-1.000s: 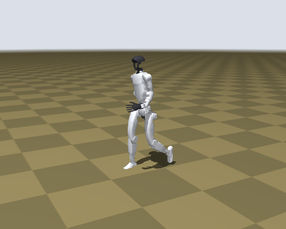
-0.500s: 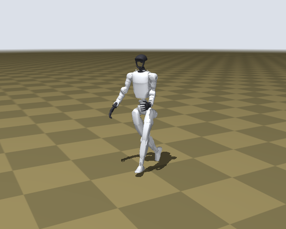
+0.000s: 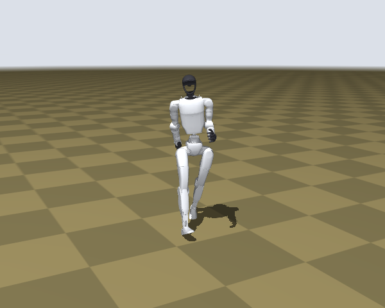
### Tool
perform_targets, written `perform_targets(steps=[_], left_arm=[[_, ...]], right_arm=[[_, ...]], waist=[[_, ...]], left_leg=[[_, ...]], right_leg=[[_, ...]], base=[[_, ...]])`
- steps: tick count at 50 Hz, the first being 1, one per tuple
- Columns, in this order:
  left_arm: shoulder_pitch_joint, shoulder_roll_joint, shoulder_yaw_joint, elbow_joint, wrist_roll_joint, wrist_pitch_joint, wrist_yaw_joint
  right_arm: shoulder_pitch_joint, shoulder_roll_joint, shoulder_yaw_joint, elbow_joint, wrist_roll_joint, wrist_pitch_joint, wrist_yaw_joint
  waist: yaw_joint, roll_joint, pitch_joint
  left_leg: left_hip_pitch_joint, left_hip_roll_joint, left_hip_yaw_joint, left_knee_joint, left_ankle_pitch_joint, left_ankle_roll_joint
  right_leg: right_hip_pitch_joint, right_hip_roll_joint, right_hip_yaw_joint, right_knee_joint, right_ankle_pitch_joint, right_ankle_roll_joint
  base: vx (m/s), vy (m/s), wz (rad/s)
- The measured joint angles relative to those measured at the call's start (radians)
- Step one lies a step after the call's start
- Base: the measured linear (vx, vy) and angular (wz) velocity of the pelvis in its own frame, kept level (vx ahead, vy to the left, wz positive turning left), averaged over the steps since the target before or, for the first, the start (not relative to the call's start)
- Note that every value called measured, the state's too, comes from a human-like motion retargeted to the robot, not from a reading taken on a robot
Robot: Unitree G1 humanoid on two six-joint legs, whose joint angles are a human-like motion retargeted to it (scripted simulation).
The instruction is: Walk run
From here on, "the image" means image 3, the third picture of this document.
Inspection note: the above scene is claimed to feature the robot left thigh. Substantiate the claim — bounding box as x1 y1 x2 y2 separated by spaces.
194 146 214 188

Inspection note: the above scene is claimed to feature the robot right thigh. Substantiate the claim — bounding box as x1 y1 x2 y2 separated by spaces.
175 146 189 194

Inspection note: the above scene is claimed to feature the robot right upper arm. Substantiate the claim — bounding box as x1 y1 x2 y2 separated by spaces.
169 100 180 131

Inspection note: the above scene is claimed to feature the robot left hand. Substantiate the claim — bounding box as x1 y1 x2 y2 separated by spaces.
207 129 216 142

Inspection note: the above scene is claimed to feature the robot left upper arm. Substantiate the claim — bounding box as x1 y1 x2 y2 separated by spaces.
202 98 213 129

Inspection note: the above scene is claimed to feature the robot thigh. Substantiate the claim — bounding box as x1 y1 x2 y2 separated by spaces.
194 146 214 188
175 146 189 194

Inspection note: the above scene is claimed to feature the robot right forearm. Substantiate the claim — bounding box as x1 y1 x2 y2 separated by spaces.
169 126 182 146

